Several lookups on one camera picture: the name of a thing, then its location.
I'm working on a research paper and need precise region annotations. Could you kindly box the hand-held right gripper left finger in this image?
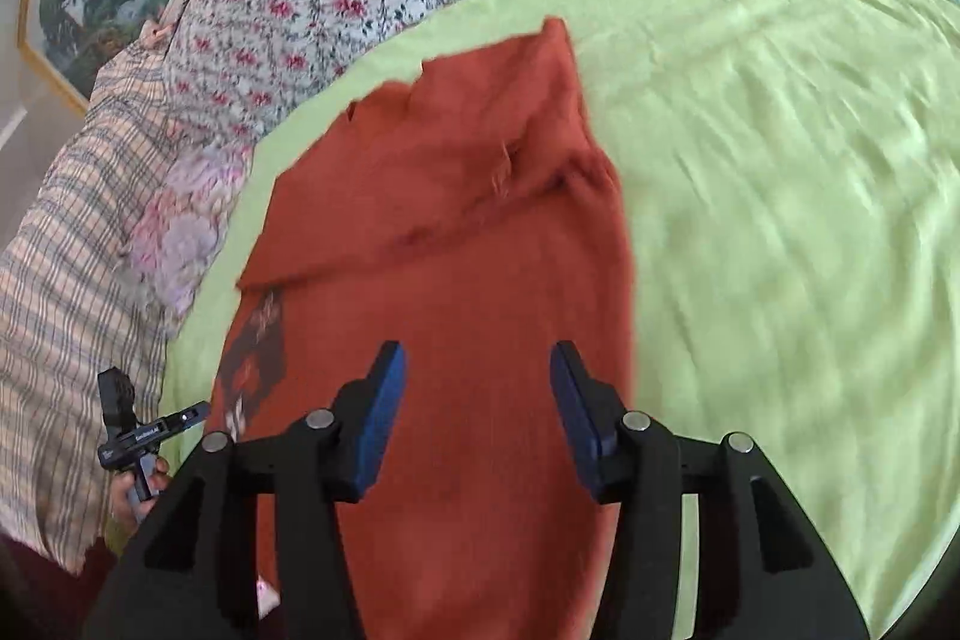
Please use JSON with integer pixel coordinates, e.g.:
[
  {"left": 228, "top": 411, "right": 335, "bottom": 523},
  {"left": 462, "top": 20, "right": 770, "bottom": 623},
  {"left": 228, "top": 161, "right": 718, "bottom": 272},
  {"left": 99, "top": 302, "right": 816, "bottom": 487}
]
[{"left": 82, "top": 340, "right": 410, "bottom": 640}]

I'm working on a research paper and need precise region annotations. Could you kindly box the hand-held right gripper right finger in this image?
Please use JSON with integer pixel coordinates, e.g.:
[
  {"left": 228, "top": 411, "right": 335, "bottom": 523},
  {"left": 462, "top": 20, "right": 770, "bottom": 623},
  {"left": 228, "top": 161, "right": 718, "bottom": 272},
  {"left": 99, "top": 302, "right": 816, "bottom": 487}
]
[{"left": 550, "top": 340, "right": 871, "bottom": 640}]

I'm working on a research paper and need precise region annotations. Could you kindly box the red knit sweater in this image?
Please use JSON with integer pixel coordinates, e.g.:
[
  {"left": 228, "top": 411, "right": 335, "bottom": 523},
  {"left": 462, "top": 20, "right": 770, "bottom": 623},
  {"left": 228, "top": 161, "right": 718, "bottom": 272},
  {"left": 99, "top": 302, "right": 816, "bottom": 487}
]
[{"left": 206, "top": 16, "right": 638, "bottom": 640}]

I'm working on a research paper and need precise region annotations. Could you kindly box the person's left forearm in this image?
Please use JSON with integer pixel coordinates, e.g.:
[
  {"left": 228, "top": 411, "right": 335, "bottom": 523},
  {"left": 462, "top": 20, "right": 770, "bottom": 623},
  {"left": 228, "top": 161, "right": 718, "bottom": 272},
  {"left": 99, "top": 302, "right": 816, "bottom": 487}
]
[{"left": 0, "top": 520, "right": 117, "bottom": 640}]

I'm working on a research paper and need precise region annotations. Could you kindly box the person's left hand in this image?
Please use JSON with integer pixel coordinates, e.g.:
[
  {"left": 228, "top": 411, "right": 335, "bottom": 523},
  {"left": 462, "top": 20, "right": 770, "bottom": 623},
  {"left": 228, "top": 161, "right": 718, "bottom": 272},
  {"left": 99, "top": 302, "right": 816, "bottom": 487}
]
[{"left": 109, "top": 452, "right": 172, "bottom": 525}]

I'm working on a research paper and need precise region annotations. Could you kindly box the beige plaid blanket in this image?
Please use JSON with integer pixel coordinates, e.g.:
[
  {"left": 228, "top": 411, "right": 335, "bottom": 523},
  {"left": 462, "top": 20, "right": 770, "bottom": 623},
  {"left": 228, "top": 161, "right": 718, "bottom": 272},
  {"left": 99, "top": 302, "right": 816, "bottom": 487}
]
[{"left": 0, "top": 21, "right": 196, "bottom": 573}]

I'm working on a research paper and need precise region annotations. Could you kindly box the purple pink floral pillow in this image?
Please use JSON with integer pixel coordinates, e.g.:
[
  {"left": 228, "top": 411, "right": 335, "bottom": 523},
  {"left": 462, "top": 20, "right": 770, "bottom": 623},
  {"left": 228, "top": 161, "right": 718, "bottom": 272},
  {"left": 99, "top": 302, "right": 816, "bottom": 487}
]
[{"left": 127, "top": 141, "right": 256, "bottom": 341}]

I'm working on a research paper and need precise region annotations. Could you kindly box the light green bed sheet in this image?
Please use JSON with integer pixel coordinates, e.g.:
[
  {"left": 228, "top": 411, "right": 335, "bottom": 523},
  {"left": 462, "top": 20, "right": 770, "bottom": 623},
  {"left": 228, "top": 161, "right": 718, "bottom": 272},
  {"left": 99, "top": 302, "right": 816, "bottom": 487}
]
[{"left": 105, "top": 0, "right": 960, "bottom": 640}]

